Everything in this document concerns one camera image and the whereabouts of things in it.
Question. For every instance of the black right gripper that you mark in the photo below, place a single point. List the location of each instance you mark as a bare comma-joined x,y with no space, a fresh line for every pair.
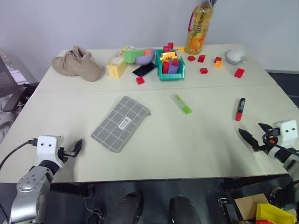
268,143

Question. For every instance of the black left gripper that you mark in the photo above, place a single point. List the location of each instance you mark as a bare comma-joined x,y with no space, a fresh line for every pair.
62,154

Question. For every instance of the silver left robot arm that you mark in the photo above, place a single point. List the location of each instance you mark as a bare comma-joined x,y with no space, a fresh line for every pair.
28,186

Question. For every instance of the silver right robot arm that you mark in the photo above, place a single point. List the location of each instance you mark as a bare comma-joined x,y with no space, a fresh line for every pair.
290,163

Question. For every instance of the grey checked pouch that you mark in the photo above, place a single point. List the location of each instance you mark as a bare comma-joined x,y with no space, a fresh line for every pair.
120,124

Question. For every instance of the red and black marker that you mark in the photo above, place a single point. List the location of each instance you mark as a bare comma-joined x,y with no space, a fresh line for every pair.
240,109

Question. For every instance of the large red building block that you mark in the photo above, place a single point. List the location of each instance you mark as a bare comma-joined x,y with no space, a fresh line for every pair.
239,73

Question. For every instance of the brown cardboard piece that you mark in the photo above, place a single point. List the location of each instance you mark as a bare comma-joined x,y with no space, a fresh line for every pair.
247,206

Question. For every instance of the white crumpled sheet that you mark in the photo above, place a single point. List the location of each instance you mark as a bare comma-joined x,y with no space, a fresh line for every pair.
7,116

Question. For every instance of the small orange building block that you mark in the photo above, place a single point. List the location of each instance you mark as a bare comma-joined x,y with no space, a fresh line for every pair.
218,64

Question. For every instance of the white bowl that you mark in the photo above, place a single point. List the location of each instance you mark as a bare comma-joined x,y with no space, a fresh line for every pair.
234,56

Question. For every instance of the green highlighter pen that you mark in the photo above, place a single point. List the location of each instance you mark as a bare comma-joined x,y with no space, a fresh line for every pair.
182,104

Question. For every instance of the beige suede boot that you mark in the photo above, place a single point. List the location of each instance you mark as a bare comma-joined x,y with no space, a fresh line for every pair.
77,64

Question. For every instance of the yellow plastic bin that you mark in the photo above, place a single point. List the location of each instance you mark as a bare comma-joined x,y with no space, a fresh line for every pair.
273,213

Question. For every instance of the yellow cardboard box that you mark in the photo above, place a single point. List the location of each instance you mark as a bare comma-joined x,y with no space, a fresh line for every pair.
118,65

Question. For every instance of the green plastic storage bin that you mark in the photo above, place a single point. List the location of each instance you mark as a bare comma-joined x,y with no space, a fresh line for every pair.
172,75

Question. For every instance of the black smartphone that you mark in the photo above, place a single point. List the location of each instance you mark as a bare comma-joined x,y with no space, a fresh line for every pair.
144,69

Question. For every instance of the purple building block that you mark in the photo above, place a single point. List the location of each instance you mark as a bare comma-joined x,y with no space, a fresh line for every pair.
173,68

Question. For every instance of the small red block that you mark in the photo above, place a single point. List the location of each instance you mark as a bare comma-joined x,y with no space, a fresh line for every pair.
175,63

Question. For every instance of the purple plastic bowl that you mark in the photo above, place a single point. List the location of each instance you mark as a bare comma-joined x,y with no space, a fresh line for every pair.
146,59

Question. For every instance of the tall red building block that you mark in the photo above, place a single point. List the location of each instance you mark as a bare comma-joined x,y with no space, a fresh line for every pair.
165,67

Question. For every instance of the flat yellow building block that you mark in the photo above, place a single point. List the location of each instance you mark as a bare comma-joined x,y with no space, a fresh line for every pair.
179,49

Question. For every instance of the yellow toothed building block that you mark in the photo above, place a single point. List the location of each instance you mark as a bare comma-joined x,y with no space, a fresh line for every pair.
169,56

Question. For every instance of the orange block in bowl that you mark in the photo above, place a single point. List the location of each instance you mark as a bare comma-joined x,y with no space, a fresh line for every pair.
147,52

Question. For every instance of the cooking oil bottle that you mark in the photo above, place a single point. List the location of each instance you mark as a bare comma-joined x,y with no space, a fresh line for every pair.
198,30

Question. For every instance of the red stacked blocks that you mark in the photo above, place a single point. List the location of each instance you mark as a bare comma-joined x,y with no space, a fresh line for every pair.
168,46

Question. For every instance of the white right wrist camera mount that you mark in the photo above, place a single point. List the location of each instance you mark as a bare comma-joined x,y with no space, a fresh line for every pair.
288,133

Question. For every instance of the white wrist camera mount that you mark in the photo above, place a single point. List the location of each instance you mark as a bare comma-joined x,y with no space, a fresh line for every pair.
46,149
288,133

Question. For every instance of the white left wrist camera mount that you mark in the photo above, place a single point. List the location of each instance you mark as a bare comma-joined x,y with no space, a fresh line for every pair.
46,149

